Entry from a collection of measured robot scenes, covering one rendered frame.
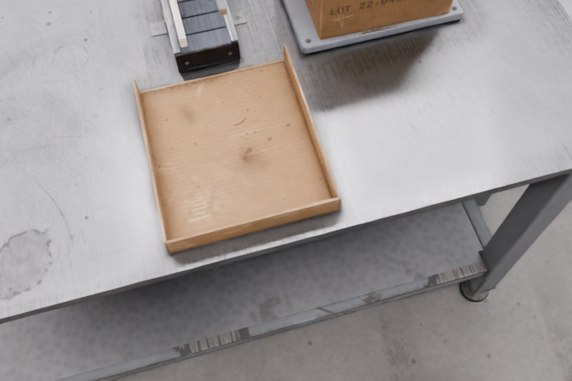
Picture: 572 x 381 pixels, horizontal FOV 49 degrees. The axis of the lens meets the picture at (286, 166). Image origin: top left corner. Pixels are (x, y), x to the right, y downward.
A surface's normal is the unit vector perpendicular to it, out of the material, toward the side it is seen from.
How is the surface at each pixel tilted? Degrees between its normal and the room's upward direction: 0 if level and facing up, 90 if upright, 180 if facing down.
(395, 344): 0
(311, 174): 0
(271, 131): 0
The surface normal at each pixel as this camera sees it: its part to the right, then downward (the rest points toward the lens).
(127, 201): -0.01, -0.49
